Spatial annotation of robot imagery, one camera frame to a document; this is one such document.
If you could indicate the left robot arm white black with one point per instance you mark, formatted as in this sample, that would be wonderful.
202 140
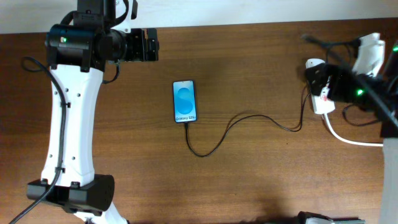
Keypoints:
78 49

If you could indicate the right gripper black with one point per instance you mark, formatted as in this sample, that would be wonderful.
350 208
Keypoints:
341 79

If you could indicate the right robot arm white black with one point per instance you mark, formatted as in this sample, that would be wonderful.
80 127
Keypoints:
384 94

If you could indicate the blue screen Galaxy smartphone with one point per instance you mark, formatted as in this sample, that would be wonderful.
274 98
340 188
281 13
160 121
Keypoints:
185 109

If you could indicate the white power strip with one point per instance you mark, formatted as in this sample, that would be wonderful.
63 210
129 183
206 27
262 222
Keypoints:
321 104

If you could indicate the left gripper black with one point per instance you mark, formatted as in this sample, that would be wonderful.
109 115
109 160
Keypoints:
141 52

